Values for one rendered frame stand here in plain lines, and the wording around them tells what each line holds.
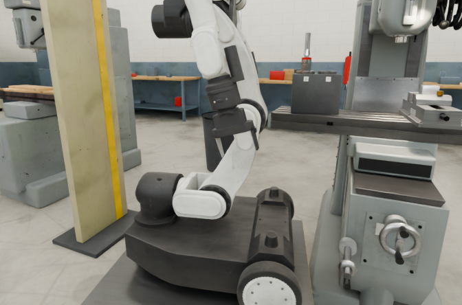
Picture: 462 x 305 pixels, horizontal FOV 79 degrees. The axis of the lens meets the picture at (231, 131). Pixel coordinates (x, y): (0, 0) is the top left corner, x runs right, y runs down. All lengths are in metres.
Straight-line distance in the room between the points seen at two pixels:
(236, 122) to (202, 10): 0.30
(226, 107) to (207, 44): 0.17
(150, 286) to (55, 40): 1.38
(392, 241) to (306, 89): 0.72
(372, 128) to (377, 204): 0.38
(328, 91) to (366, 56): 0.48
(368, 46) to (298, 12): 4.06
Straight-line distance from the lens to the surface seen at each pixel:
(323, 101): 1.39
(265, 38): 5.88
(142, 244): 1.14
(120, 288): 1.23
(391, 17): 1.37
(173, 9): 1.01
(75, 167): 2.01
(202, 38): 0.74
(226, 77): 0.76
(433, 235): 1.21
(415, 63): 1.84
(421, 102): 1.39
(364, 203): 1.14
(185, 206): 1.09
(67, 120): 1.93
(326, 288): 1.52
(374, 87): 1.79
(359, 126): 1.37
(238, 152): 0.97
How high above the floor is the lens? 1.20
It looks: 14 degrees down
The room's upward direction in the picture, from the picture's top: straight up
